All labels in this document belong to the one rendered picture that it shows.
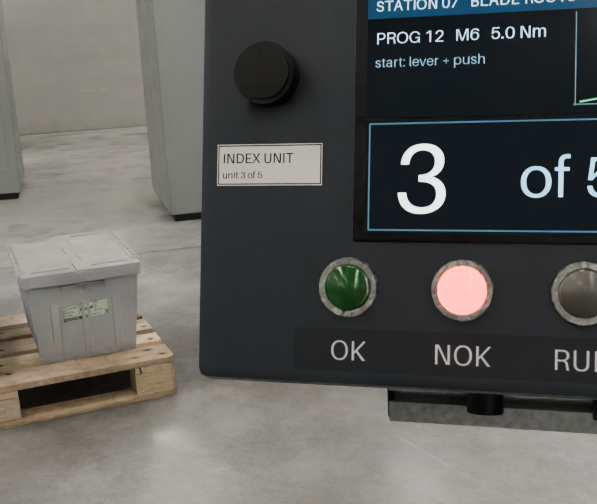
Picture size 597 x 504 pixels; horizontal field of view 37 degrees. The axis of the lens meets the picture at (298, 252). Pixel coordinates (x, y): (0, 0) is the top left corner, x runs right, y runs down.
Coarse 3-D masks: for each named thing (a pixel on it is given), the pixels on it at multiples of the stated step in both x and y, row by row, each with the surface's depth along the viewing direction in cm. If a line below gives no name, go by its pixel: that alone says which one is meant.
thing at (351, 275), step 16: (336, 272) 39; (352, 272) 39; (368, 272) 39; (320, 288) 40; (336, 288) 39; (352, 288) 39; (368, 288) 39; (336, 304) 39; (352, 304) 39; (368, 304) 39
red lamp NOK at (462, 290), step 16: (448, 272) 38; (464, 272) 38; (480, 272) 38; (432, 288) 38; (448, 288) 38; (464, 288) 38; (480, 288) 38; (448, 304) 38; (464, 304) 38; (480, 304) 38; (464, 320) 38
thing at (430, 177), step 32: (384, 128) 39; (416, 128) 39; (448, 128) 38; (480, 128) 38; (384, 160) 39; (416, 160) 39; (448, 160) 38; (480, 160) 38; (384, 192) 39; (416, 192) 39; (448, 192) 38; (384, 224) 39; (416, 224) 39; (448, 224) 38
